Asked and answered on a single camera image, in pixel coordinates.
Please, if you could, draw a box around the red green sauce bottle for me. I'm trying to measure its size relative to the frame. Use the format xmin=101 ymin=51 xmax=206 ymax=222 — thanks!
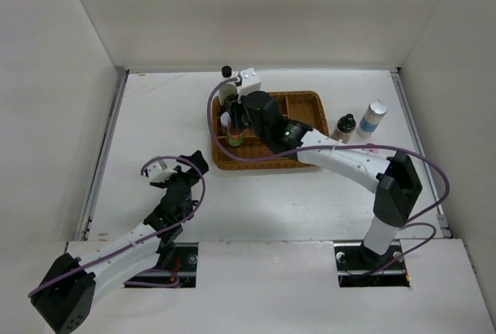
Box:
xmin=226 ymin=119 xmax=243 ymax=146

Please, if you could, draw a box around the small jar white lid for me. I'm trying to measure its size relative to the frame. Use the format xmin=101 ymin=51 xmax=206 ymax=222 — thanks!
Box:
xmin=219 ymin=112 xmax=231 ymax=136

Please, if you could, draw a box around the dark soy sauce bottle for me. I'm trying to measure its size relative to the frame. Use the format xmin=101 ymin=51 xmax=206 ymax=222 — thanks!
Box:
xmin=215 ymin=65 xmax=237 ymax=106

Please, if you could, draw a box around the black cap pepper shaker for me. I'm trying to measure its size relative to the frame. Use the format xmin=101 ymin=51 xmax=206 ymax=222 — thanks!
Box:
xmin=331 ymin=113 xmax=357 ymax=143

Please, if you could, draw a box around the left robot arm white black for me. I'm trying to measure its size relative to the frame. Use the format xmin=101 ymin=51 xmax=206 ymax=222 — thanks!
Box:
xmin=29 ymin=150 xmax=209 ymax=333

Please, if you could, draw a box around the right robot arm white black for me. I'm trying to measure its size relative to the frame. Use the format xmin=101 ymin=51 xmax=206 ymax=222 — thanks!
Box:
xmin=227 ymin=91 xmax=422 ymax=269

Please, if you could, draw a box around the brown wicker divided basket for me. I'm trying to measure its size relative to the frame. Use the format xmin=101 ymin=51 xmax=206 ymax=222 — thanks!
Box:
xmin=212 ymin=91 xmax=329 ymax=170

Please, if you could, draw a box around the white blue cylindrical shaker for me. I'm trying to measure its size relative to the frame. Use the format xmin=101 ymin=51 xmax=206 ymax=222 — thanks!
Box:
xmin=356 ymin=100 xmax=388 ymax=139

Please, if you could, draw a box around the pink cap spice shaker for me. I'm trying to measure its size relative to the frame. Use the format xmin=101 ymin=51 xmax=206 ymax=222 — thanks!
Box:
xmin=363 ymin=147 xmax=379 ymax=154

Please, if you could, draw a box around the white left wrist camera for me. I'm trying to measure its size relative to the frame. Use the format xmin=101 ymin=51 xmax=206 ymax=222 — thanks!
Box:
xmin=141 ymin=160 xmax=177 ymax=183

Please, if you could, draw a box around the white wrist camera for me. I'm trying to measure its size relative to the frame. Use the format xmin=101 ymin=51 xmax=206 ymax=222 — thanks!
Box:
xmin=141 ymin=160 xmax=177 ymax=183
xmin=235 ymin=67 xmax=261 ymax=99

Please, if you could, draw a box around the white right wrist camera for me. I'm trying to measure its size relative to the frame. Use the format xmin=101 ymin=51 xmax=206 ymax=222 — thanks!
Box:
xmin=235 ymin=67 xmax=261 ymax=99

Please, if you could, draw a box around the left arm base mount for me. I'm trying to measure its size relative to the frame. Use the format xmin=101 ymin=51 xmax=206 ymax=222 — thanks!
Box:
xmin=124 ymin=243 xmax=198 ymax=288

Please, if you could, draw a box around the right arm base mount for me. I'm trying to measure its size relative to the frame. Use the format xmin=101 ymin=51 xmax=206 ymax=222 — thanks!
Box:
xmin=334 ymin=243 xmax=410 ymax=288

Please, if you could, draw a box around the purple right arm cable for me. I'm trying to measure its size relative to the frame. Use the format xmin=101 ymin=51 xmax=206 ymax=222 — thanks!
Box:
xmin=206 ymin=75 xmax=450 ymax=273

